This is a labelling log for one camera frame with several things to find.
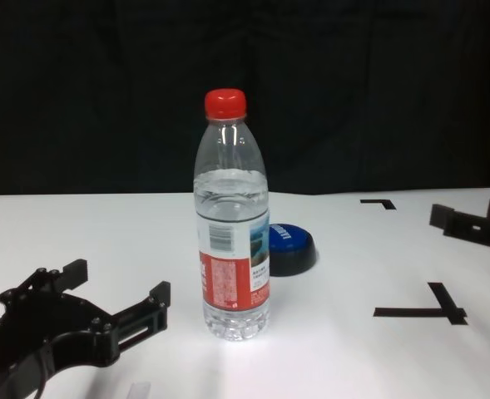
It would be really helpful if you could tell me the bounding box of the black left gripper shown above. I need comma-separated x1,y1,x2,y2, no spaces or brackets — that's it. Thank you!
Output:
0,258,172,399

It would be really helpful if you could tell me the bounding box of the clear water bottle red cap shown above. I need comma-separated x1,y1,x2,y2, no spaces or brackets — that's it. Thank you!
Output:
192,88,270,342

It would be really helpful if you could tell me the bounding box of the black L-shaped tape mark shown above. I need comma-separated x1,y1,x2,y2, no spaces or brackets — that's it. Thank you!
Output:
360,199,396,212

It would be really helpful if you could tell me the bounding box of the black backdrop cloth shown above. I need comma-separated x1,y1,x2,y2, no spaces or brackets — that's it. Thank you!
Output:
0,0,490,197

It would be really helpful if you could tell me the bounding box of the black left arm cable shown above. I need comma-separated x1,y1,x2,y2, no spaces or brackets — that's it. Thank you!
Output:
34,348,48,399

